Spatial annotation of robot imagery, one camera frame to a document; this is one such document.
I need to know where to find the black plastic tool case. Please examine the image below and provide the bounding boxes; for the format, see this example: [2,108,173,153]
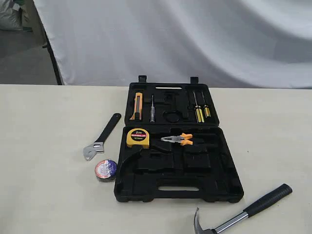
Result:
[114,75,244,203]

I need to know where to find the adjustable wrench black handle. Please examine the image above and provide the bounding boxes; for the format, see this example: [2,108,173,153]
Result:
[83,113,121,161]

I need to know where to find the black electrical tape roll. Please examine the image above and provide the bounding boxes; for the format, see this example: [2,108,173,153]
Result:
[95,159,117,182]

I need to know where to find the claw hammer black grip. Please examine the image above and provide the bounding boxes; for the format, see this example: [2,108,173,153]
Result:
[194,184,293,234]

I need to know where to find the clear test pen screwdriver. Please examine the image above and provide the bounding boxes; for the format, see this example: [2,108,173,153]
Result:
[150,95,155,123]

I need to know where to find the yellow tape measure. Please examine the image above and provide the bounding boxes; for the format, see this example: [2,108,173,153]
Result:
[126,128,150,149]

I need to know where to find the orange utility knife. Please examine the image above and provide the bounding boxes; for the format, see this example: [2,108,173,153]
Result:
[130,92,143,120]

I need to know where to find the long yellow black screwdriver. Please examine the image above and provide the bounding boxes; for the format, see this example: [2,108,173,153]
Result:
[192,90,204,123]

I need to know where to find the short yellow black screwdriver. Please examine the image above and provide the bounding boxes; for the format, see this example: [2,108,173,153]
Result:
[201,91,211,118]

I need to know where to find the white backdrop cloth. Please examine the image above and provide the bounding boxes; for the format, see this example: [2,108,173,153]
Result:
[35,0,312,88]

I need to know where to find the black backdrop stand pole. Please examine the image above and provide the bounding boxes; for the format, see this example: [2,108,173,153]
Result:
[33,1,63,85]

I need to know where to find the white sack in background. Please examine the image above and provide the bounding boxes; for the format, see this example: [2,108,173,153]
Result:
[0,0,22,31]

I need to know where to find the orange handled pliers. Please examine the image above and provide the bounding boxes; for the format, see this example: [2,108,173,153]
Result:
[160,133,194,146]

